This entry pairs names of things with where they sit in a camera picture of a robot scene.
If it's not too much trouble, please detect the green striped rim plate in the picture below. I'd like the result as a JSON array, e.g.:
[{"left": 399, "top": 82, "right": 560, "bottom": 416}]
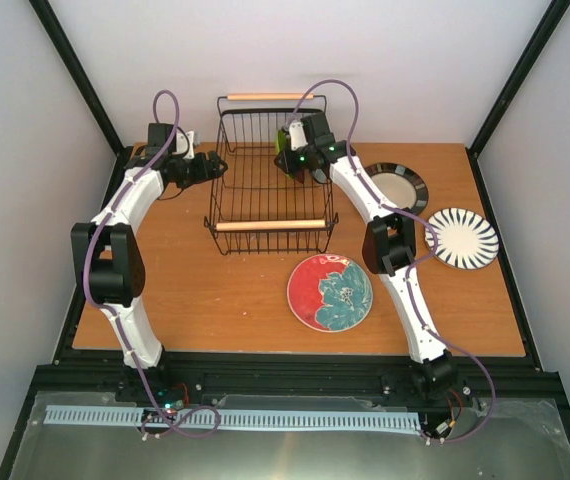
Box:
[{"left": 425, "top": 207, "right": 500, "bottom": 270}]

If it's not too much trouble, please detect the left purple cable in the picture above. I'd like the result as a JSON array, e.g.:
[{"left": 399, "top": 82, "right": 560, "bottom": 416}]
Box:
[{"left": 83, "top": 89, "right": 222, "bottom": 441}]

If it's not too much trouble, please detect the mint green flower plate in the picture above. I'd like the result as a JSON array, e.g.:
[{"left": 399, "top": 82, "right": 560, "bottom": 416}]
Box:
[{"left": 310, "top": 169, "right": 328, "bottom": 184}]

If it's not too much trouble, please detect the left black frame post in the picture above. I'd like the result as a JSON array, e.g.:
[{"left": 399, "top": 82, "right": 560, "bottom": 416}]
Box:
[{"left": 29, "top": 0, "right": 124, "bottom": 155}]

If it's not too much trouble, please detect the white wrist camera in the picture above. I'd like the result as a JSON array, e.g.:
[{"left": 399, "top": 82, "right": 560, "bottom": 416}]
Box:
[
  {"left": 287, "top": 120, "right": 308, "bottom": 151},
  {"left": 174, "top": 129, "right": 200, "bottom": 160}
]

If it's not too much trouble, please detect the purple cable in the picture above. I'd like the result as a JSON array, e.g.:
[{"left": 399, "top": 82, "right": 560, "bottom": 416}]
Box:
[
  {"left": 287, "top": 79, "right": 497, "bottom": 446},
  {"left": 83, "top": 89, "right": 222, "bottom": 441}
]

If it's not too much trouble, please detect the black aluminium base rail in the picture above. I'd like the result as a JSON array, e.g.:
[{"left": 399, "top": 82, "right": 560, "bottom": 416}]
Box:
[{"left": 34, "top": 349, "right": 564, "bottom": 411}]

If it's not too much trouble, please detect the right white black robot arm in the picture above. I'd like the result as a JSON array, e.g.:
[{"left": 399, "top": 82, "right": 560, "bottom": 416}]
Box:
[{"left": 276, "top": 112, "right": 457, "bottom": 400}]

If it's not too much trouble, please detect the black frame post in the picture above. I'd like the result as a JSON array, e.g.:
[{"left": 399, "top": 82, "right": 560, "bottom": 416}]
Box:
[
  {"left": 468, "top": 0, "right": 570, "bottom": 154},
  {"left": 29, "top": 0, "right": 124, "bottom": 155}
]

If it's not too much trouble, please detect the dark red flower plate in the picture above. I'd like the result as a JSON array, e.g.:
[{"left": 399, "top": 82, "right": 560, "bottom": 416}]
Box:
[{"left": 289, "top": 167, "right": 306, "bottom": 184}]

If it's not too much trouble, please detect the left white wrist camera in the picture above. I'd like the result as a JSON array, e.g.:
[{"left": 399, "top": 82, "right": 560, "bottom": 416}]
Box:
[{"left": 174, "top": 129, "right": 200, "bottom": 160}]

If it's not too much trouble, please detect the right black frame post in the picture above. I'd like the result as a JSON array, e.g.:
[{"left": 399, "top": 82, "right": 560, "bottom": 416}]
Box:
[{"left": 468, "top": 0, "right": 570, "bottom": 154}]

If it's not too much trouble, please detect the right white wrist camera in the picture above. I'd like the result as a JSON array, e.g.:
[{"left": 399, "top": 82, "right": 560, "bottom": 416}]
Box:
[{"left": 287, "top": 120, "right": 308, "bottom": 151}]

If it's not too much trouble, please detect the plain lime green plate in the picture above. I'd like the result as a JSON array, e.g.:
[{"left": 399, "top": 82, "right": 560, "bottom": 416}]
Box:
[{"left": 275, "top": 127, "right": 289, "bottom": 156}]

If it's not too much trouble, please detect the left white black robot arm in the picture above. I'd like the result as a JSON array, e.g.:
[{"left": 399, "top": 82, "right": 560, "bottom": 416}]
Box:
[{"left": 71, "top": 123, "right": 227, "bottom": 403}]

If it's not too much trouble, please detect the black rimmed beige plate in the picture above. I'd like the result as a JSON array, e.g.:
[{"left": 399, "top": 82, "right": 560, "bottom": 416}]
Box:
[{"left": 365, "top": 162, "right": 429, "bottom": 215}]

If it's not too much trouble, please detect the light blue slotted cable duct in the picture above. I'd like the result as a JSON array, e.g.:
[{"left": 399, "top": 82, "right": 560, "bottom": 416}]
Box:
[{"left": 43, "top": 405, "right": 421, "bottom": 435}]

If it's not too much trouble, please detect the red and teal flower plate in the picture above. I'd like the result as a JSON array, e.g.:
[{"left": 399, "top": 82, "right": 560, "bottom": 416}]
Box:
[{"left": 286, "top": 254, "right": 373, "bottom": 333}]

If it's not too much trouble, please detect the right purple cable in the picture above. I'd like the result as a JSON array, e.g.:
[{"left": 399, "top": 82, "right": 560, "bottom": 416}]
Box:
[{"left": 287, "top": 79, "right": 497, "bottom": 446}]

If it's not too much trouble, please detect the black wire dish rack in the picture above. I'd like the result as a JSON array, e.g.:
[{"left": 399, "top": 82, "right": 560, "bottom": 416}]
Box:
[{"left": 204, "top": 93, "right": 338, "bottom": 255}]

